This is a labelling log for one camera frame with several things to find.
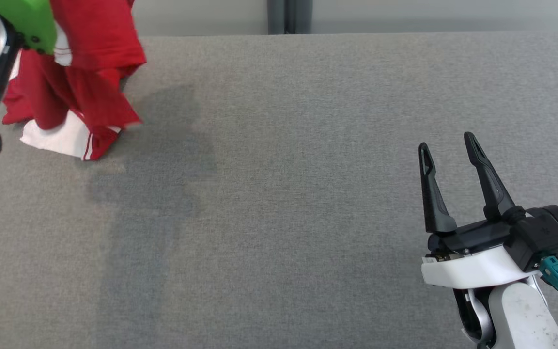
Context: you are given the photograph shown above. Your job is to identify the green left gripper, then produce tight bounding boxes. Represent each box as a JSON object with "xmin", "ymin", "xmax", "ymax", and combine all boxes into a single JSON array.
[{"xmin": 0, "ymin": 0, "xmax": 58, "ymax": 54}]

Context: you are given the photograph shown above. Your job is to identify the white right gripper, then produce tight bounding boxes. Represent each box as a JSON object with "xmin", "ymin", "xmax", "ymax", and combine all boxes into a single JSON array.
[{"xmin": 418, "ymin": 131, "xmax": 541, "ymax": 290}]

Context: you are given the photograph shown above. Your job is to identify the red shorts with white stripes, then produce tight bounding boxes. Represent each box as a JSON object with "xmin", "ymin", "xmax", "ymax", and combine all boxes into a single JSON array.
[{"xmin": 2, "ymin": 0, "xmax": 147, "ymax": 161}]

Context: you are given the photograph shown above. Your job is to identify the grey partition post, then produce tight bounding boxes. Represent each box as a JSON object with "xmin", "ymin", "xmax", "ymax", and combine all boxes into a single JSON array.
[
  {"xmin": 286, "ymin": 0, "xmax": 313, "ymax": 34},
  {"xmin": 268, "ymin": 0, "xmax": 286, "ymax": 35}
]

